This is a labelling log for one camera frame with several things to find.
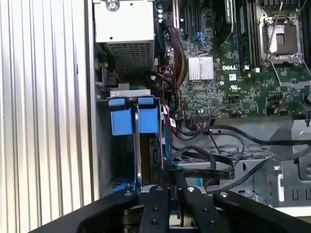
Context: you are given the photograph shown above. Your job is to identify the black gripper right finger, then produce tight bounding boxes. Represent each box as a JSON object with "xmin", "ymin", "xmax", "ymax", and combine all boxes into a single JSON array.
[{"xmin": 174, "ymin": 169, "xmax": 311, "ymax": 233}]

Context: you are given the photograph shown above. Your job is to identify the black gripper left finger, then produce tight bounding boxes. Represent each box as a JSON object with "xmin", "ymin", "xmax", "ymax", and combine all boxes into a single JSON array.
[{"xmin": 29, "ymin": 169, "xmax": 171, "ymax": 233}]

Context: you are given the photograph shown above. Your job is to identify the black disk wire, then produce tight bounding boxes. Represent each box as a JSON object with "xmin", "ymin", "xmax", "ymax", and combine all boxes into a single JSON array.
[{"xmin": 170, "ymin": 145, "xmax": 236, "ymax": 182}]

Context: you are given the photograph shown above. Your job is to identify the hard disk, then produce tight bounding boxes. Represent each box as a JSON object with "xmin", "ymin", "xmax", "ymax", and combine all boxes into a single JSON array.
[
  {"xmin": 110, "ymin": 103, "xmax": 161, "ymax": 191},
  {"xmin": 107, "ymin": 96, "xmax": 156, "ymax": 107}
]

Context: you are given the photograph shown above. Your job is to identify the grey disk bay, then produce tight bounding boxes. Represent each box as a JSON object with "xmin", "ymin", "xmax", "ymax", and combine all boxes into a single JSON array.
[{"xmin": 96, "ymin": 89, "xmax": 168, "ymax": 195}]

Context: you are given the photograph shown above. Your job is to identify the black expansion slot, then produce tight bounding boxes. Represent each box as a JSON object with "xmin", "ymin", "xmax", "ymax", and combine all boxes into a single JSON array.
[{"xmin": 182, "ymin": 0, "xmax": 192, "ymax": 38}]

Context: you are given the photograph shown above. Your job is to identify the white expansion slot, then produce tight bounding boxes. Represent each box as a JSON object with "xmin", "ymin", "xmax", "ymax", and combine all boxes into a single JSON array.
[{"xmin": 172, "ymin": 0, "xmax": 181, "ymax": 29}]

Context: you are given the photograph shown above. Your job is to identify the grey perforated drive cage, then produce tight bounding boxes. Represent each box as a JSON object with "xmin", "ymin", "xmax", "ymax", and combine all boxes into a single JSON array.
[{"xmin": 170, "ymin": 120, "xmax": 311, "ymax": 208}]

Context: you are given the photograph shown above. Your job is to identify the green motherboard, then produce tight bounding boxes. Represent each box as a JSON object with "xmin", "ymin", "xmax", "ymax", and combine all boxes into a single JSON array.
[{"xmin": 155, "ymin": 0, "xmax": 311, "ymax": 119}]

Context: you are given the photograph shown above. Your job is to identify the dark grey open PC case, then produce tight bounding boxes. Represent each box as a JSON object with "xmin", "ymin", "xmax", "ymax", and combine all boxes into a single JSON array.
[{"xmin": 84, "ymin": 0, "xmax": 311, "ymax": 219}]

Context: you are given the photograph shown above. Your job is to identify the silver finned heat sink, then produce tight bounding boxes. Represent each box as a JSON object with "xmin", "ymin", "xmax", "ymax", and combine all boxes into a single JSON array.
[{"xmin": 188, "ymin": 54, "xmax": 215, "ymax": 81}]

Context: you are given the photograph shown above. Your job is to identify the metal socket cover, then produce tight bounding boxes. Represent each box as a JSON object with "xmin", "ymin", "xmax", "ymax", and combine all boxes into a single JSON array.
[{"xmin": 268, "ymin": 54, "xmax": 311, "ymax": 90}]

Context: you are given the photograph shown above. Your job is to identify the green RAM stick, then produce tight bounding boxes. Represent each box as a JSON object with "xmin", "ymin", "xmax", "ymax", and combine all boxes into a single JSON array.
[{"xmin": 239, "ymin": 0, "xmax": 253, "ymax": 71}]

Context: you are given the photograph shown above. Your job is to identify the silver power supply unit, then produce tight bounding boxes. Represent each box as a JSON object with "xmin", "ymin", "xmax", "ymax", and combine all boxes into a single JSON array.
[{"xmin": 93, "ymin": 0, "xmax": 156, "ymax": 76}]

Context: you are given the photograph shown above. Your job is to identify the CPU socket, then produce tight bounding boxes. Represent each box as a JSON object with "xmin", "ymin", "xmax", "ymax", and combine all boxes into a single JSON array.
[{"xmin": 259, "ymin": 12, "xmax": 304, "ymax": 65}]

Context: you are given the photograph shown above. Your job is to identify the metal locking lever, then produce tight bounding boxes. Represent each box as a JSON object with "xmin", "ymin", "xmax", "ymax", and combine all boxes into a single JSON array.
[{"xmin": 266, "ymin": 1, "xmax": 284, "ymax": 61}]

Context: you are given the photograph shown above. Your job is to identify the thick black wire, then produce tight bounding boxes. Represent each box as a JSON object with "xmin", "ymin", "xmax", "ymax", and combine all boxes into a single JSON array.
[{"xmin": 174, "ymin": 125, "xmax": 311, "ymax": 146}]

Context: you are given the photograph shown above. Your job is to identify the red and yellow wire bundle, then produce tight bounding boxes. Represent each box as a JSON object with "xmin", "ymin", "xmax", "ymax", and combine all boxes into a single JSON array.
[{"xmin": 170, "ymin": 25, "xmax": 189, "ymax": 119}]

